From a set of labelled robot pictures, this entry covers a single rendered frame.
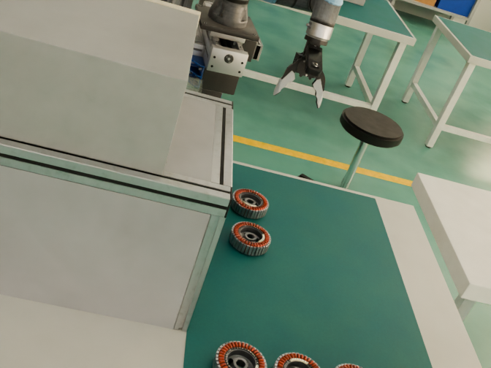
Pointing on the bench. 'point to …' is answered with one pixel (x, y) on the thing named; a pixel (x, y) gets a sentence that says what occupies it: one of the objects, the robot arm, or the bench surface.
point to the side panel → (207, 250)
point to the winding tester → (96, 77)
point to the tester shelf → (196, 175)
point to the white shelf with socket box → (459, 231)
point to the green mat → (307, 283)
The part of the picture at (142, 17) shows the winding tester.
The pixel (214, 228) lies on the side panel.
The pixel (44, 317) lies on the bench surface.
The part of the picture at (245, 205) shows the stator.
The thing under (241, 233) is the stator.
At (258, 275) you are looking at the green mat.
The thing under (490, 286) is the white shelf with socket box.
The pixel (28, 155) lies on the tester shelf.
